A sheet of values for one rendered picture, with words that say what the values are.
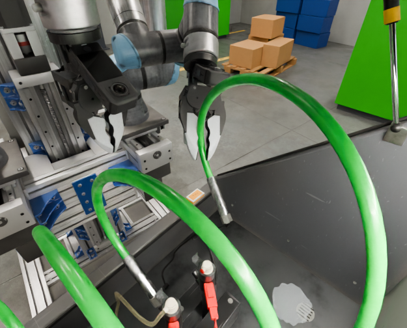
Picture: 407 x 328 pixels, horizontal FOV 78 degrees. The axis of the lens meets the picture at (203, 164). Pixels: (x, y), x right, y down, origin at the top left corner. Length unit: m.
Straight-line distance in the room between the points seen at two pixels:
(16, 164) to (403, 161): 0.97
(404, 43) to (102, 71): 3.26
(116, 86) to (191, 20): 0.27
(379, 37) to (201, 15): 3.01
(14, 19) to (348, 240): 1.03
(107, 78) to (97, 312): 0.29
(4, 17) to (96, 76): 0.57
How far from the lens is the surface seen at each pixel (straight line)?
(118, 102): 0.37
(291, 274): 0.82
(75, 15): 0.41
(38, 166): 1.08
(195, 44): 0.55
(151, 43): 0.64
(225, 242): 0.18
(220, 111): 0.52
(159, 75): 0.96
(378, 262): 0.25
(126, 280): 0.75
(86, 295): 0.20
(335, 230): 0.68
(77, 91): 0.43
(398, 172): 0.55
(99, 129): 0.47
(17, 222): 0.91
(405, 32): 3.44
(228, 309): 0.58
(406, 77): 3.51
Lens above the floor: 1.52
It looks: 39 degrees down
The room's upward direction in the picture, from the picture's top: straight up
